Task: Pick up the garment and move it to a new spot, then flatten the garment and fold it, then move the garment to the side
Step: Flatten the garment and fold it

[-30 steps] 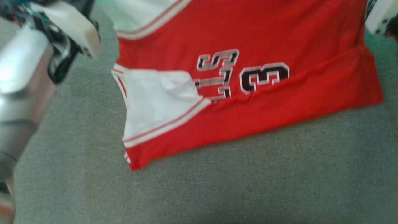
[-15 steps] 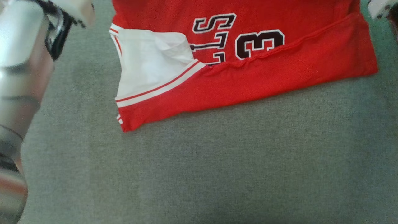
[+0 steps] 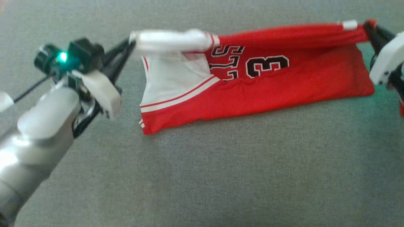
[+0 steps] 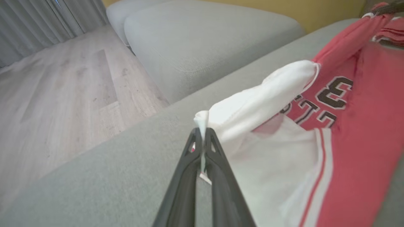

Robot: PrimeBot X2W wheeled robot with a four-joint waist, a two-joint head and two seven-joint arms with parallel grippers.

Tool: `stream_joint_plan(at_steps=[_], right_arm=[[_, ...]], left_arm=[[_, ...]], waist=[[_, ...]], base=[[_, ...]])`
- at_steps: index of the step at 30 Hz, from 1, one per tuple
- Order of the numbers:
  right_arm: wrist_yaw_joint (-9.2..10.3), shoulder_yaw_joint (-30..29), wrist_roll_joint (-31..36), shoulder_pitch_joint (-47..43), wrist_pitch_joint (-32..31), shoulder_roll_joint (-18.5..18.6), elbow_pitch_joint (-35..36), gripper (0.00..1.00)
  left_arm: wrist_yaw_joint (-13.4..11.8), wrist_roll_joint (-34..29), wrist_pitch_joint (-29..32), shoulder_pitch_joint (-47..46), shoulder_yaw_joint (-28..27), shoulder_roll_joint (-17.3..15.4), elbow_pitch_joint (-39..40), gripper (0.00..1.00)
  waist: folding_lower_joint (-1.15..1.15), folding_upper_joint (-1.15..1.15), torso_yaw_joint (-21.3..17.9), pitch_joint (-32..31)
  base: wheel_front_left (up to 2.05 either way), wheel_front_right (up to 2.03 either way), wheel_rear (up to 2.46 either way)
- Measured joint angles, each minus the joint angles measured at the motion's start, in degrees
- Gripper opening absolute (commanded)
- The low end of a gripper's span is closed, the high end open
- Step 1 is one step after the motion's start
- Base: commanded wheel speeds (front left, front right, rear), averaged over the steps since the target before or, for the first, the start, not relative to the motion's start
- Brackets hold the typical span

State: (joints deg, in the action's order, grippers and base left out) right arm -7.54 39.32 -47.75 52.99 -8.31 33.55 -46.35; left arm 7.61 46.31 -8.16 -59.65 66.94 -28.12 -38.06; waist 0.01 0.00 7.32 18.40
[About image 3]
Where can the large grey sofa seat cushion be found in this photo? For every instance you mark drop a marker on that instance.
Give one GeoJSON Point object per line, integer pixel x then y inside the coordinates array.
{"type": "Point", "coordinates": [221, 176]}

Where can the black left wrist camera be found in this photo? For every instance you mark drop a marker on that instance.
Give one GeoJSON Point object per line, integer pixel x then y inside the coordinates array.
{"type": "Point", "coordinates": [85, 52]}

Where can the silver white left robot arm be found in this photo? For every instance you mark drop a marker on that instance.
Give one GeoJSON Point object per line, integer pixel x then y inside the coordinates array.
{"type": "Point", "coordinates": [31, 142]}

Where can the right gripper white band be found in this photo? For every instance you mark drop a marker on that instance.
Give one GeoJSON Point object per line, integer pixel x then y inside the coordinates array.
{"type": "Point", "coordinates": [389, 60]}

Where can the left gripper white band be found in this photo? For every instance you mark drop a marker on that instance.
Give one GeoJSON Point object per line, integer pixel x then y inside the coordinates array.
{"type": "Point", "coordinates": [104, 94]}

